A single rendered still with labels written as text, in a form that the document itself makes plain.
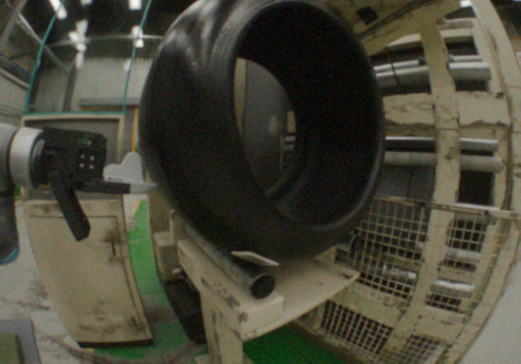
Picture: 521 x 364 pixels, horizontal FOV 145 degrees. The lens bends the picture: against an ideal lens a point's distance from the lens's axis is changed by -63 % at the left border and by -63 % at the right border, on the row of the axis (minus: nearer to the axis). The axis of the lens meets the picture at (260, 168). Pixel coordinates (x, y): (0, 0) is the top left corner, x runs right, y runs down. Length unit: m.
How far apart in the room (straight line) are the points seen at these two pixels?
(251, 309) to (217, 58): 0.36
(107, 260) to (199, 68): 0.94
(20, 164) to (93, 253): 0.77
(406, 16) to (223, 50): 0.65
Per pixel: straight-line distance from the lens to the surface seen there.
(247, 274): 0.36
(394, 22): 0.80
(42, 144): 0.35
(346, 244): 0.54
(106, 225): 1.00
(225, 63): 0.26
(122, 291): 1.15
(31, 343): 0.79
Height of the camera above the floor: 1.10
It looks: 3 degrees down
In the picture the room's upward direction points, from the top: 2 degrees clockwise
